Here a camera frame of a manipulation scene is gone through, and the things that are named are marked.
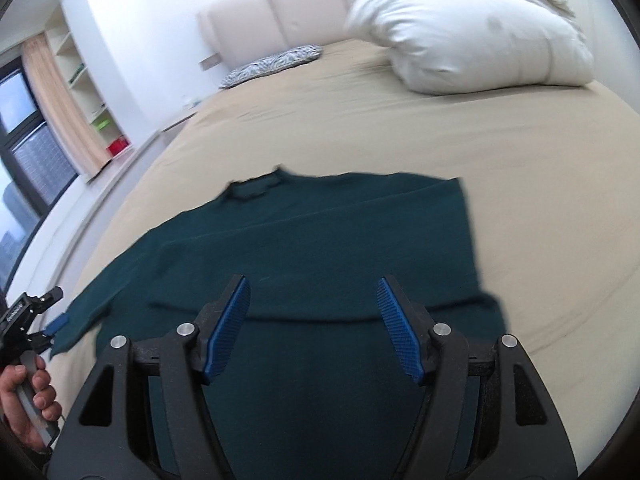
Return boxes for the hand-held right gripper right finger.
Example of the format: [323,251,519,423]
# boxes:
[376,276,592,480]

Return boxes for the beige curtain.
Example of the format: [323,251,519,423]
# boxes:
[21,32,111,177]

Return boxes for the dark framed window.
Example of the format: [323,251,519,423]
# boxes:
[0,67,81,293]

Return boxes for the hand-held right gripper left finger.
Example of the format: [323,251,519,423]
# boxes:
[47,275,252,480]

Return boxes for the white duvet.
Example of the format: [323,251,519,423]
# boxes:
[344,0,597,97]

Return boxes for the white wall shelf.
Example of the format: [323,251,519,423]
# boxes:
[45,10,136,161]

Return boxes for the dark green towel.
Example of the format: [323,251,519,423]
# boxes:
[50,167,508,480]

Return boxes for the person's left hand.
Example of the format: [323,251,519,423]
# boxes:
[0,352,63,453]

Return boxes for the zebra print pillow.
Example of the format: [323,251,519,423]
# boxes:
[219,45,324,90]

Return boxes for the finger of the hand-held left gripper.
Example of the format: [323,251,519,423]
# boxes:
[27,286,64,313]
[29,314,69,357]

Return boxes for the beige padded headboard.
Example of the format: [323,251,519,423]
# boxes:
[196,0,383,86]

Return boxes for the white window bench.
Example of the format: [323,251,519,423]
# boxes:
[10,132,168,311]

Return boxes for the bed with tan sheet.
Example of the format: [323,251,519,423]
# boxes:
[42,39,640,480]

